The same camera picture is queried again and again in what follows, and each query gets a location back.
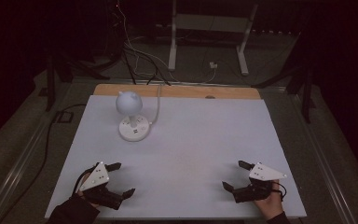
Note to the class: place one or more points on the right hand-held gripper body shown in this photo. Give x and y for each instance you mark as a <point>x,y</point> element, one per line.
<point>265,174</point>

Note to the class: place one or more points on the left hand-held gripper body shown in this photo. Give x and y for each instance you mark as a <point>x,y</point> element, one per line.
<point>95,177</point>

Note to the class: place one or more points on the round white power strip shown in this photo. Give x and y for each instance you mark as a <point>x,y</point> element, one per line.
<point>135,134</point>

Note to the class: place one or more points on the white globe night lamp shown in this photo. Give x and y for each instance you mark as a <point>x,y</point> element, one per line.
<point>129,104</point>

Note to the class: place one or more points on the person's left hand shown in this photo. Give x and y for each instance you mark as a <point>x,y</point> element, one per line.
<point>81,194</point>

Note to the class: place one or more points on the person's right hand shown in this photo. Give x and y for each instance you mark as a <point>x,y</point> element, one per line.
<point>272,207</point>

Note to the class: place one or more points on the white table cover sheet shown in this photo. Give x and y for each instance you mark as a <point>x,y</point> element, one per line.
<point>199,149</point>

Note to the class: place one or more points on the black floor box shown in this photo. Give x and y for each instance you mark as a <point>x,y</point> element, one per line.
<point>65,117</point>

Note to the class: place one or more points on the black floor stand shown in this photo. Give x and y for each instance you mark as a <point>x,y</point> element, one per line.
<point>306,93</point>
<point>50,87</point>

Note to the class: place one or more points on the white plug adapter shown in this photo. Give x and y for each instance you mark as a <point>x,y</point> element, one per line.
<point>213,65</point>

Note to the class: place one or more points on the metal floor rail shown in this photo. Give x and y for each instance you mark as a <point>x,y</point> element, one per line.
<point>323,161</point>
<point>18,168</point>

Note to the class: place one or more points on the white metal stand frame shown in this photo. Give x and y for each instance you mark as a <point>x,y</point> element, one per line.
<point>172,46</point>

